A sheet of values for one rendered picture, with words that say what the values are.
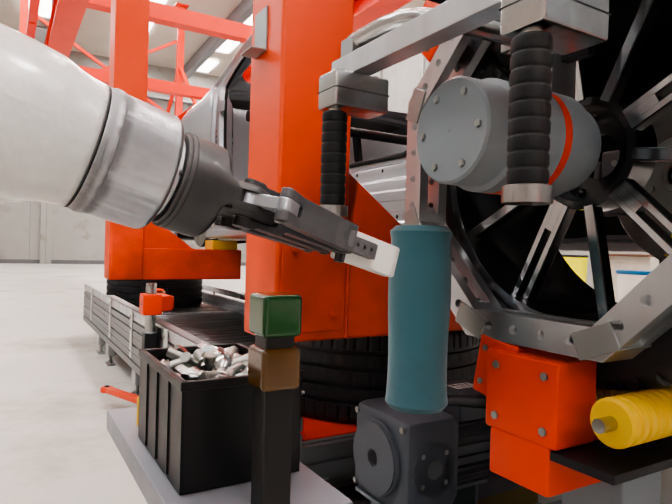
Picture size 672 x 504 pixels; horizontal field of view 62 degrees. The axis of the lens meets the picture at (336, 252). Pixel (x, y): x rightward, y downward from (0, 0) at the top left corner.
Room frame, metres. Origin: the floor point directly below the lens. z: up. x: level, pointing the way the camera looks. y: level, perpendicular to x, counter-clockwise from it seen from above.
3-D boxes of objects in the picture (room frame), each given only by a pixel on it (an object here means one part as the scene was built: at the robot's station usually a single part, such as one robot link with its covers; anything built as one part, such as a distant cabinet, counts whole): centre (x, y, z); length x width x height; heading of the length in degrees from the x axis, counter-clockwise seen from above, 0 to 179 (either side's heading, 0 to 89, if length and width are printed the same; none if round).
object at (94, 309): (3.95, 1.25, 0.19); 1.00 x 0.86 x 0.39; 31
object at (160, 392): (0.68, 0.14, 0.51); 0.20 x 0.14 x 0.13; 31
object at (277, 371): (0.53, 0.06, 0.59); 0.04 x 0.04 x 0.04; 31
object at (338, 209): (0.79, 0.01, 0.83); 0.04 x 0.04 x 0.16
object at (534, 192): (0.49, -0.17, 0.83); 0.04 x 0.04 x 0.16
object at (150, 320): (2.16, 0.71, 0.30); 0.09 x 0.05 x 0.50; 31
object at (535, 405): (0.78, -0.32, 0.48); 0.16 x 0.12 x 0.17; 121
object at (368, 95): (0.80, -0.02, 0.93); 0.09 x 0.05 x 0.05; 121
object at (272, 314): (0.53, 0.06, 0.64); 0.04 x 0.04 x 0.04; 31
